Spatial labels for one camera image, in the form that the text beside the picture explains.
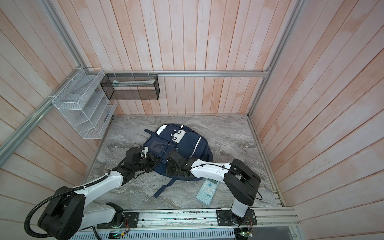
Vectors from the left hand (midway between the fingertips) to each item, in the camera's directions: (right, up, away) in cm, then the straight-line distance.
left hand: (163, 160), depth 84 cm
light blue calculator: (+25, -17, -2) cm, 30 cm away
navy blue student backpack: (+1, +13, +12) cm, 17 cm away
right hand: (+1, -6, +1) cm, 6 cm away
